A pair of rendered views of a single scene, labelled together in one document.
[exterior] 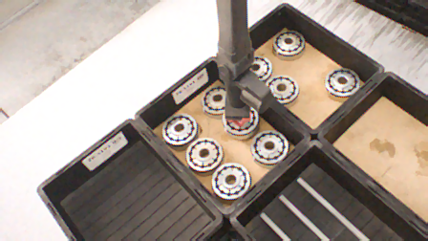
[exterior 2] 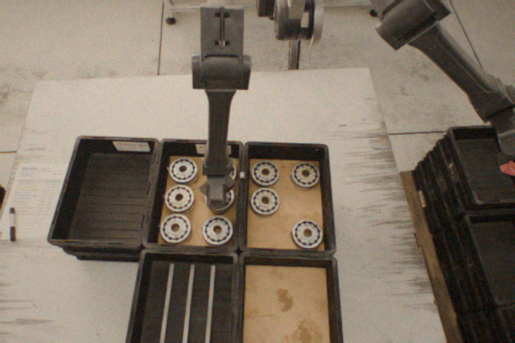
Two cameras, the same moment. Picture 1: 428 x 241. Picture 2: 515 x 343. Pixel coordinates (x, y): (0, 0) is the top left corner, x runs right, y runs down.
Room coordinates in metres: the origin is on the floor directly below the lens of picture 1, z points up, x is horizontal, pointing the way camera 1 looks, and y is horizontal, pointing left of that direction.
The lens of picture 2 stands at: (0.29, -0.34, 2.02)
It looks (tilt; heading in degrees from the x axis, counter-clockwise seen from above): 63 degrees down; 37
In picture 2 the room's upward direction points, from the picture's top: straight up
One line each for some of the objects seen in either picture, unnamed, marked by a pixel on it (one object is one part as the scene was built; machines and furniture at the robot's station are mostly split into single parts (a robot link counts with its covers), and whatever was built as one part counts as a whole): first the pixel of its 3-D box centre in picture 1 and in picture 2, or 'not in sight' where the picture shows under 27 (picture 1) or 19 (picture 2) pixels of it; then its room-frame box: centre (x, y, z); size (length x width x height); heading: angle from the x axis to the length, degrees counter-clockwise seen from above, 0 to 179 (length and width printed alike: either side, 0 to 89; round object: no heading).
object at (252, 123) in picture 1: (240, 118); (219, 196); (0.64, 0.02, 0.88); 0.10 x 0.10 x 0.01
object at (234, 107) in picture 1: (237, 95); (216, 183); (0.63, 0.02, 1.00); 0.10 x 0.07 x 0.07; 170
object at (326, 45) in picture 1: (297, 74); (285, 200); (0.76, -0.16, 0.87); 0.40 x 0.30 x 0.11; 35
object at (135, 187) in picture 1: (134, 210); (113, 194); (0.42, 0.33, 0.87); 0.40 x 0.30 x 0.11; 35
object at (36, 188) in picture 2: not in sight; (35, 197); (0.24, 0.66, 0.70); 0.33 x 0.23 x 0.01; 41
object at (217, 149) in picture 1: (204, 154); (179, 198); (0.55, 0.14, 0.86); 0.10 x 0.10 x 0.01
